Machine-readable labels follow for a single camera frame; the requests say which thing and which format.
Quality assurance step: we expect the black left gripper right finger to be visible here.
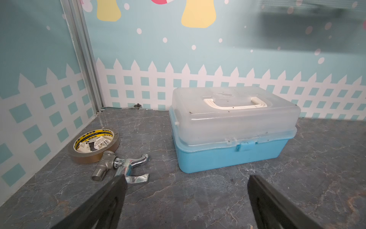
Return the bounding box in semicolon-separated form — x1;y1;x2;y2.
247;175;322;229

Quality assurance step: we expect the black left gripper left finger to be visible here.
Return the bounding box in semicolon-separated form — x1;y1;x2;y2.
53;175;128;229

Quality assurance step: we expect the blue box with clear lid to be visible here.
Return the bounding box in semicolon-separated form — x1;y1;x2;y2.
169;86;301;173

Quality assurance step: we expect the chrome metal faucet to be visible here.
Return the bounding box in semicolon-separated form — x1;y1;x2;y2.
91;150;150;185

